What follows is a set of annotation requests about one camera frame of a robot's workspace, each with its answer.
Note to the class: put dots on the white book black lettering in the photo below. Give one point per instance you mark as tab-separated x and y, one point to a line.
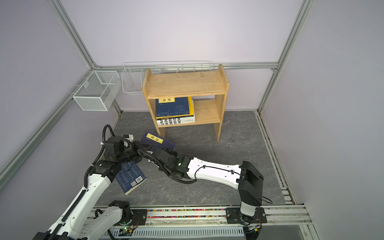
176	120

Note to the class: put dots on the white mesh box basket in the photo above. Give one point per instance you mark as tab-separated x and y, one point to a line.
98	91

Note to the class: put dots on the white wire rack basket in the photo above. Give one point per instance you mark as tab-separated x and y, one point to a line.
134	72

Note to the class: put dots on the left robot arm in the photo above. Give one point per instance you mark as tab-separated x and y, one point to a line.
98	177

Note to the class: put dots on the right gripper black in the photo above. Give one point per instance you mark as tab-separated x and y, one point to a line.
175	154

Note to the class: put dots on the wooden two-tier bookshelf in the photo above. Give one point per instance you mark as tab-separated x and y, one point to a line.
190	84

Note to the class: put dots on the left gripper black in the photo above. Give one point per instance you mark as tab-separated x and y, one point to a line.
138	146

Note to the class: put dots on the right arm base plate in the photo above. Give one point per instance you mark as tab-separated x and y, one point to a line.
234	216

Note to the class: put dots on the yellow book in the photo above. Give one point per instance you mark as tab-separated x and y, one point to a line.
191	106

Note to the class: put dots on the dark blue book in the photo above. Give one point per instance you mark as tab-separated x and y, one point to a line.
157	142
130	177
168	107

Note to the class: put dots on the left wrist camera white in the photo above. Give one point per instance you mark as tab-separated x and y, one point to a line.
129	137

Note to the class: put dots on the white slotted cable duct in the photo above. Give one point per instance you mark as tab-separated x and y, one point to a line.
178	233

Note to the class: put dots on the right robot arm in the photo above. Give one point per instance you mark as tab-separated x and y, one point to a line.
245	178

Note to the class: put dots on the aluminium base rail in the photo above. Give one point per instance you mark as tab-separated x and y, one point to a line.
277	215

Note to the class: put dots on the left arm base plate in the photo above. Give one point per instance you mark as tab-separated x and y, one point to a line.
135	217

